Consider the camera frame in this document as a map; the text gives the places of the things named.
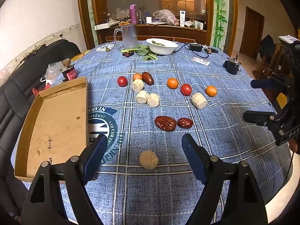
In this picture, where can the black jar with red label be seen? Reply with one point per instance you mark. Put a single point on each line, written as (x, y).
(69, 73)

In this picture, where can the white label card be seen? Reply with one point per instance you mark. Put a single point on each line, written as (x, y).
(200, 61)

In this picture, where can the blue plaid tablecloth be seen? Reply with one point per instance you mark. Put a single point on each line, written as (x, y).
(222, 126)

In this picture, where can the flat white box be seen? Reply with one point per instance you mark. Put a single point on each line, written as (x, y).
(104, 26)

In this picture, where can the glass mug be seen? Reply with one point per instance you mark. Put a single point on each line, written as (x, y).
(129, 36)

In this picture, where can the pink plastic bag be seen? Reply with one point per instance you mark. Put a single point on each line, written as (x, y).
(167, 16)

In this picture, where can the small black device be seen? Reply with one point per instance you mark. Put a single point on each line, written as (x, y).
(231, 66)

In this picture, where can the dark jacket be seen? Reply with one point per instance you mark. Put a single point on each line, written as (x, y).
(267, 46)

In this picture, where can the white tube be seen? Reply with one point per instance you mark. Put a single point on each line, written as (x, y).
(182, 18)

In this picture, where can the orange tangerine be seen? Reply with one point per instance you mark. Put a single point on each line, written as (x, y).
(211, 91)
(137, 76)
(172, 83)

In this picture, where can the purple bottle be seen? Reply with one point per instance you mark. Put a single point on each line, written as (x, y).
(133, 14)

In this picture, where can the clear plastic bag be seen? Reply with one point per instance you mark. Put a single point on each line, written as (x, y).
(52, 71)

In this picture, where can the red tomato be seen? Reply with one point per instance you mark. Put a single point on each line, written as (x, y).
(122, 81)
(186, 89)

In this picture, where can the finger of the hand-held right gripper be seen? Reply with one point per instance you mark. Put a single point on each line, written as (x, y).
(260, 83)
(255, 117)

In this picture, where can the yellow box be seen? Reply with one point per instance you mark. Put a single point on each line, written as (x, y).
(77, 56)

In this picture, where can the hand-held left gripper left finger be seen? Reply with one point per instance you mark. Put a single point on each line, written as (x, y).
(99, 150)

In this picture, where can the black leather sofa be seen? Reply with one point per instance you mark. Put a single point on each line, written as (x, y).
(14, 93)

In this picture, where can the large wrinkled red date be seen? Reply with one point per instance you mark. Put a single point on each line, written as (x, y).
(165, 123)

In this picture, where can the dark red small fruit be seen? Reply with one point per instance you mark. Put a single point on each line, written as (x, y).
(131, 52)
(126, 54)

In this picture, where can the smooth dark red date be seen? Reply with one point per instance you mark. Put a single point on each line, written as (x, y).
(147, 78)

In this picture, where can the small wrinkled red date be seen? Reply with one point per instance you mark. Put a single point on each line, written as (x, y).
(185, 122)

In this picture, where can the green vegetable in bowl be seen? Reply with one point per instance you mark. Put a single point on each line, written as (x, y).
(158, 43)

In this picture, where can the brown cardboard tray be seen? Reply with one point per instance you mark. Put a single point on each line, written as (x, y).
(58, 126)

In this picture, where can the wooden chair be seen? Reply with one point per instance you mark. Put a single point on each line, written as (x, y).
(264, 68)

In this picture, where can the wooden door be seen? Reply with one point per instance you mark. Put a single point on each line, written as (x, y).
(252, 32)

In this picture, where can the white bowl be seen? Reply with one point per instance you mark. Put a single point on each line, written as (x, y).
(163, 48)

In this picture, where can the green leafy vegetable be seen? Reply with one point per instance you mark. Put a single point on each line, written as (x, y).
(146, 52)

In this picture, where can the wooden cabinet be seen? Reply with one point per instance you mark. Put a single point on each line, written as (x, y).
(152, 31)

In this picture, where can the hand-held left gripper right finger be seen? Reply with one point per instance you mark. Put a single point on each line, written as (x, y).
(191, 152)

